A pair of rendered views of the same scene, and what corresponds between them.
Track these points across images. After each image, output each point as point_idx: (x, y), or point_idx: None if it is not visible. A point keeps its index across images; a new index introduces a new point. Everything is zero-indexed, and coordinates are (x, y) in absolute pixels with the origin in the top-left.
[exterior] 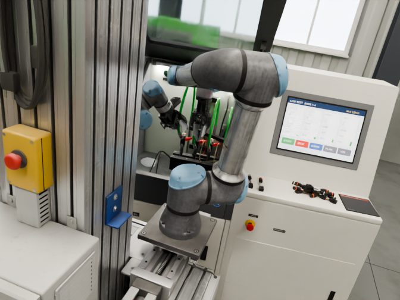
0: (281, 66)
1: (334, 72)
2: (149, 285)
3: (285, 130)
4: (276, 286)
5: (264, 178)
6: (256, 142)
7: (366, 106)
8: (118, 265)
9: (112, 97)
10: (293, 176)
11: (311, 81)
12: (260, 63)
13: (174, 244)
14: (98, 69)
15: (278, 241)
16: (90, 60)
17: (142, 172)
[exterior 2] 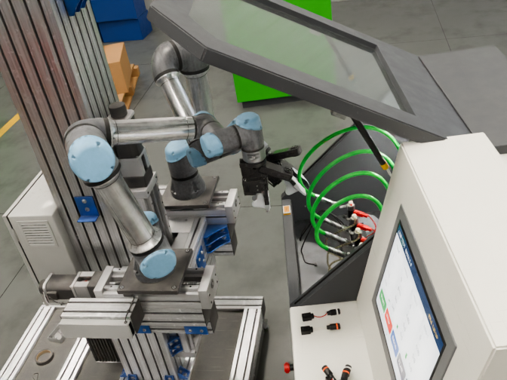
0: (70, 153)
1: None
2: (95, 279)
3: (385, 278)
4: None
5: (350, 332)
6: (370, 271)
7: (447, 335)
8: (120, 260)
9: (53, 133)
10: (374, 366)
11: (420, 214)
12: (67, 144)
13: (127, 272)
14: (31, 115)
15: None
16: (21, 110)
17: (287, 222)
